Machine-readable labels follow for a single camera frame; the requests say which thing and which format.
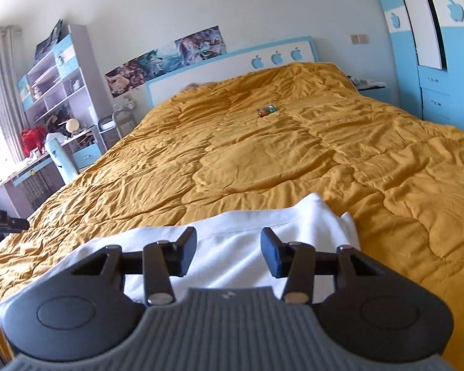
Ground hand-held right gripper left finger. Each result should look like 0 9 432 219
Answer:
71 226 199 305

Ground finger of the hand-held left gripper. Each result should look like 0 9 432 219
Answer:
3 216 31 232

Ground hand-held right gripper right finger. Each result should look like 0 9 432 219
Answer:
260 227 389 305

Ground white printed sweatshirt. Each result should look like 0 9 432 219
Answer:
60 192 362 304

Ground light blue chair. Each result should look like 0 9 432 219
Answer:
44 133 80 185

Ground red bag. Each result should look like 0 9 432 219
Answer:
20 127 48 160

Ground mustard yellow quilt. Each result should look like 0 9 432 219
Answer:
0 62 464 360

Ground grey curtain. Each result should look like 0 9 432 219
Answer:
0 26 32 165

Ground grey utility cart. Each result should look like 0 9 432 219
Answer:
98 109 138 151

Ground grey and blue shelf unit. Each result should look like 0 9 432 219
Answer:
17 23 110 151

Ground dark framed picture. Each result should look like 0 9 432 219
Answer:
34 19 65 58

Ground white and blue headboard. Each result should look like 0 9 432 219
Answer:
145 36 320 109

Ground blue nightstand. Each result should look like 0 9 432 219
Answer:
350 75 397 106

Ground blue and white wardrobe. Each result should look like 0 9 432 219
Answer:
367 0 464 140

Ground white wall socket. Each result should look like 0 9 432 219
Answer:
114 94 137 111

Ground colourful wall poster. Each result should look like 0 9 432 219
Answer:
105 26 228 98

